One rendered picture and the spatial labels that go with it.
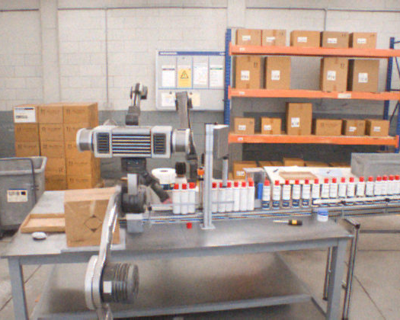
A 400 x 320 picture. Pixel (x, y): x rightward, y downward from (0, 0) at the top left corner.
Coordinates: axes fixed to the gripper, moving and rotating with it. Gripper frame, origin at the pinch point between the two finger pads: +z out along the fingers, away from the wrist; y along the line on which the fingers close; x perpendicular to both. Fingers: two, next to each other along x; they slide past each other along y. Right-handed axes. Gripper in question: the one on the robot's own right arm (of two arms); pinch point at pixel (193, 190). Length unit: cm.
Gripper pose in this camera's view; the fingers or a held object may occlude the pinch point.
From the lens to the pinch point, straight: 282.3
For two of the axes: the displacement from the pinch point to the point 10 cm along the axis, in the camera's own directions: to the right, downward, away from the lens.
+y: -9.9, 0.3, -1.5
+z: 0.0, 9.8, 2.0
